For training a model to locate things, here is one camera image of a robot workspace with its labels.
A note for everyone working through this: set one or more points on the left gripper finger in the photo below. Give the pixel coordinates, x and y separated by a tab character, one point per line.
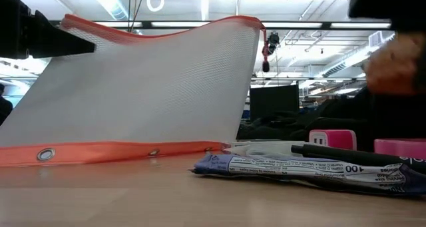
56	44

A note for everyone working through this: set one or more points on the mesh zip pouch orange trim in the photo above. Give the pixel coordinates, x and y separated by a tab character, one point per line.
133	87

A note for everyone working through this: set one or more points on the black backpack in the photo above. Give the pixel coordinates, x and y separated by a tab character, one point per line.
349	117

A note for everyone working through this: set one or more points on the pink white charger cube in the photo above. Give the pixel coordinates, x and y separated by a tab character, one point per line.
336	138

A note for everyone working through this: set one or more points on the black pen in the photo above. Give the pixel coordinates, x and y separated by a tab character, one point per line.
349	155

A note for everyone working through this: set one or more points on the blue white snack bar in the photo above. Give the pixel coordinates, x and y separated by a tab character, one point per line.
299	170

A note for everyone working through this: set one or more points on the small white blue packet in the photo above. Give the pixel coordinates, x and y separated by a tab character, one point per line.
263	147

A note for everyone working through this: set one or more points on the person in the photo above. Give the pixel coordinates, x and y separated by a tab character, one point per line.
4	107

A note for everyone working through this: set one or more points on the black ceiling device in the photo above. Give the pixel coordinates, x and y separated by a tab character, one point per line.
273	40

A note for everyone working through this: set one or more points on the black monitor screen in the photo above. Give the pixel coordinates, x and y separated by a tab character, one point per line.
274	102

